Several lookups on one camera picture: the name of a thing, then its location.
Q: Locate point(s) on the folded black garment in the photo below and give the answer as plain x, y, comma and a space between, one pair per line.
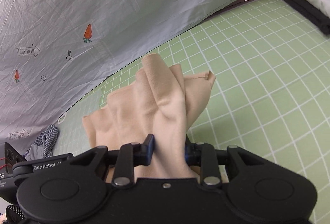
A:
304, 7

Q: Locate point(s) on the blue plaid shirt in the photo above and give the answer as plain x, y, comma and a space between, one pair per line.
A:
49, 136

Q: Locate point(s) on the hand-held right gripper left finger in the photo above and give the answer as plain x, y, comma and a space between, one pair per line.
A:
149, 149

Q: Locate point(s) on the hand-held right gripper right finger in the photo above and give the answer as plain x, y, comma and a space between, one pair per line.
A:
190, 154

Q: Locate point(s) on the white carrot print sheet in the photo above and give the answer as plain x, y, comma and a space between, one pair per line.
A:
103, 7

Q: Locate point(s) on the green grid mat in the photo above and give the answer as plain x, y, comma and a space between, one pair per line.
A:
257, 84

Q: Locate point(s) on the white mat label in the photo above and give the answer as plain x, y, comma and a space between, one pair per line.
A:
61, 119

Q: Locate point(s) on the beige long-sleeve shirt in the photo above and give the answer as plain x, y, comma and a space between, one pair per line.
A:
154, 110

